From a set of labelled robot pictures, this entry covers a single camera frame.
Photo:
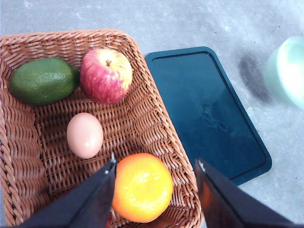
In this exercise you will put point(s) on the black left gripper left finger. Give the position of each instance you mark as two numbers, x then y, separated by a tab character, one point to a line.
89	205

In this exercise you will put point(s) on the beige egg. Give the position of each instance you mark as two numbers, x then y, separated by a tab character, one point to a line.
84	135

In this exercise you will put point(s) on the light green bowl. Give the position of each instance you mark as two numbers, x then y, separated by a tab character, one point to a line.
284	73

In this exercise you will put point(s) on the brown wicker basket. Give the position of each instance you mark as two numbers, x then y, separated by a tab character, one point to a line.
37	166

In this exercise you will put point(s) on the orange tangerine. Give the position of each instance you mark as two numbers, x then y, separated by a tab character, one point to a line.
143	187

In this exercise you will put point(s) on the dark blue rectangular tray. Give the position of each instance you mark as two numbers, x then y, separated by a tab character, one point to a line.
210	112

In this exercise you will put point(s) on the red yellow apple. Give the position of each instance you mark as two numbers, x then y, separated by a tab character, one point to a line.
105	75

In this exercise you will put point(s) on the green avocado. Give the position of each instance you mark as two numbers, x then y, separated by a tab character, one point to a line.
44	80

